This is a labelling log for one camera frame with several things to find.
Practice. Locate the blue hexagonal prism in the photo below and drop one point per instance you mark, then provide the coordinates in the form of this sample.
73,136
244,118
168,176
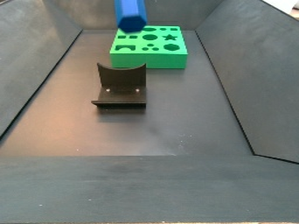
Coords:
131,18

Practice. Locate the black curved cradle stand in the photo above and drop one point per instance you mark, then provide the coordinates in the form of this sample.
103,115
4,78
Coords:
121,87

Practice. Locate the green shape-sorter foam block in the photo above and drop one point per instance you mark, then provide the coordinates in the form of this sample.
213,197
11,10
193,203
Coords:
156,46

